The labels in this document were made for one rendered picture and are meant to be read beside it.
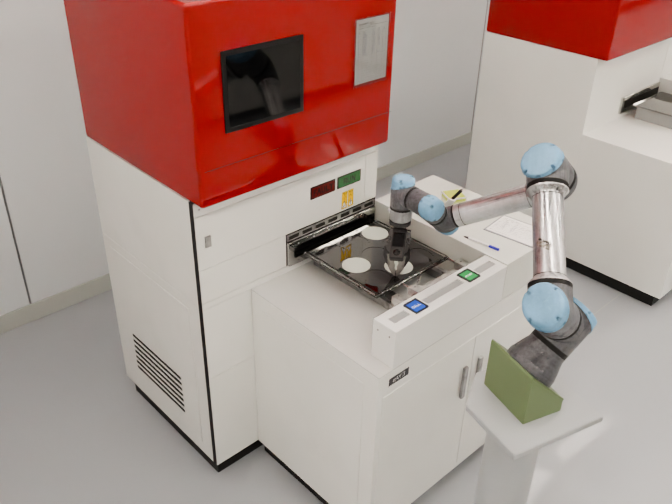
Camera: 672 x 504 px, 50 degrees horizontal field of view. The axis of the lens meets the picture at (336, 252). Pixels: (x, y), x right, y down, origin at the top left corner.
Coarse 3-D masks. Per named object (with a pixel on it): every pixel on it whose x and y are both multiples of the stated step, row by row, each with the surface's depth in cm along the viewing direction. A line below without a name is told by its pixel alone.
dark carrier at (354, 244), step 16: (368, 224) 275; (336, 240) 264; (352, 240) 265; (368, 240) 265; (384, 240) 265; (320, 256) 254; (336, 256) 255; (352, 256) 255; (368, 256) 255; (416, 256) 256; (432, 256) 256; (368, 272) 246; (384, 272) 247; (368, 288) 238; (384, 288) 238
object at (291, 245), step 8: (368, 208) 277; (352, 216) 272; (360, 216) 275; (328, 224) 266; (336, 224) 267; (344, 224) 270; (312, 232) 260; (320, 232) 262; (328, 232) 265; (296, 240) 255; (304, 240) 258; (328, 240) 270; (288, 248) 254; (288, 256) 256; (296, 256) 259; (304, 256) 261; (288, 264) 258
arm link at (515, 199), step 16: (576, 176) 206; (496, 192) 222; (512, 192) 217; (448, 208) 229; (464, 208) 225; (480, 208) 222; (496, 208) 220; (512, 208) 218; (528, 208) 218; (448, 224) 229; (464, 224) 228
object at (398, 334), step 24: (480, 264) 241; (432, 288) 228; (456, 288) 228; (480, 288) 234; (384, 312) 216; (408, 312) 217; (432, 312) 218; (456, 312) 229; (480, 312) 240; (384, 336) 213; (408, 336) 214; (432, 336) 224; (384, 360) 217
